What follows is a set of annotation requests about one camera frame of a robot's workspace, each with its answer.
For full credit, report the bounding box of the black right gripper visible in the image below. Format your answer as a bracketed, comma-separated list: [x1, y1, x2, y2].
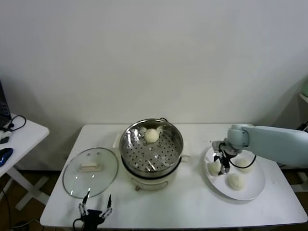
[213, 141, 240, 176]

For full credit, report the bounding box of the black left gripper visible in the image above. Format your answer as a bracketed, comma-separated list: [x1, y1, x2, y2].
[78, 188, 114, 231]

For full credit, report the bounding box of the white steamed baozi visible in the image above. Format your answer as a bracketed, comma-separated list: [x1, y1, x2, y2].
[144, 128, 159, 144]
[227, 173, 245, 191]
[207, 161, 223, 178]
[234, 158, 254, 173]

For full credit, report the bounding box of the glass lid with white handle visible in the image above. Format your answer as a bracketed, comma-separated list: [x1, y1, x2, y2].
[62, 147, 119, 199]

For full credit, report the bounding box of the perforated steel steamer basket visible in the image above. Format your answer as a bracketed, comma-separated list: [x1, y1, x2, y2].
[113, 117, 192, 173]

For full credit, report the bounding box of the large white plate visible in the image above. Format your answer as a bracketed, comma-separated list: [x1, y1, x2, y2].
[203, 143, 266, 201]

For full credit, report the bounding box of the white electric cooking pot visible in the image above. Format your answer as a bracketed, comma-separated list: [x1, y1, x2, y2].
[120, 155, 191, 192]

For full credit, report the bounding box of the white furniture base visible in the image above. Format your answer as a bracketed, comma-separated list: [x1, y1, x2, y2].
[292, 172, 308, 193]

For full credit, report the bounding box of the white folding side table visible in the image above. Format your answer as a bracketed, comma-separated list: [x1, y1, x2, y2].
[0, 113, 50, 212]

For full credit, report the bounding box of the blue computer mouse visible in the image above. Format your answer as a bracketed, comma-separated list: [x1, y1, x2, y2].
[0, 148, 14, 166]

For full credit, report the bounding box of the dark laptop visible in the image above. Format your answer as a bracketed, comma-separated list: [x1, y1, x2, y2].
[0, 80, 12, 128]

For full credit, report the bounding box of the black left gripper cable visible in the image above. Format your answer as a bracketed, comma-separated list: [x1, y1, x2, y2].
[73, 218, 85, 231]

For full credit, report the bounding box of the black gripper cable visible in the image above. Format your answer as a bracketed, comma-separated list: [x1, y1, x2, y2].
[228, 155, 257, 169]
[73, 218, 85, 231]

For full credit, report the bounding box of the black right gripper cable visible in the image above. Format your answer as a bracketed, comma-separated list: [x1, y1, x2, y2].
[228, 155, 257, 169]

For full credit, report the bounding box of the grey floor cable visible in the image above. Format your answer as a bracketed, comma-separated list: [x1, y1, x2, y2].
[12, 218, 40, 229]

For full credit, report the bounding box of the black floor cable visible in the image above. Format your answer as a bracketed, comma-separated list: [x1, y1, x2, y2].
[0, 185, 12, 231]

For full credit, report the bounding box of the black looped cable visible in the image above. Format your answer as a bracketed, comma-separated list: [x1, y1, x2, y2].
[3, 115, 27, 132]

